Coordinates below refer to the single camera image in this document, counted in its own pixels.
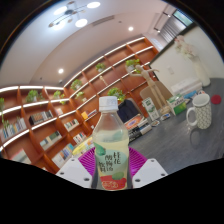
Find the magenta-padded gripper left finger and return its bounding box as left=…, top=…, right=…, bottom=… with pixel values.
left=55, top=147, right=99, bottom=190

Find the dark office chair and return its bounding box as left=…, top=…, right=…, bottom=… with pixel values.
left=117, top=98, right=141, bottom=124

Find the window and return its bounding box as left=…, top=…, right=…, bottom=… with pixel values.
left=173, top=9, right=194, bottom=27

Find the ceiling lamp with round bulbs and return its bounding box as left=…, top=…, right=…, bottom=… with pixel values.
left=48, top=0, right=102, bottom=32

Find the white mug with triangle pattern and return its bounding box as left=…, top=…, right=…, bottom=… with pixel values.
left=185, top=93, right=213, bottom=130

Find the dark stack of books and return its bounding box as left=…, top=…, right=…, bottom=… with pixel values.
left=123, top=113, right=154, bottom=143

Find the ceiling air vent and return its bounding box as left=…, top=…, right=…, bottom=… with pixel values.
left=91, top=15, right=116, bottom=28

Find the green tissue box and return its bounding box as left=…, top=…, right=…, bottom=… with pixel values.
left=165, top=94, right=188, bottom=116

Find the flat round red coaster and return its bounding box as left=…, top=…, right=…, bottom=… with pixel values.
left=210, top=94, right=223, bottom=105

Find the clear bottle of yellow drink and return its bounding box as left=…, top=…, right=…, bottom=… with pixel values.
left=91, top=95, right=130, bottom=191

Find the wooden shelf unit with books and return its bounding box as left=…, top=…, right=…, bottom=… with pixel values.
left=0, top=35, right=159, bottom=174

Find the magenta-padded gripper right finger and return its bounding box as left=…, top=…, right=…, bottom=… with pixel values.
left=127, top=147, right=169, bottom=190

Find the grey curtain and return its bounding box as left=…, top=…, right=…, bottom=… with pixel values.
left=159, top=14, right=188, bottom=43

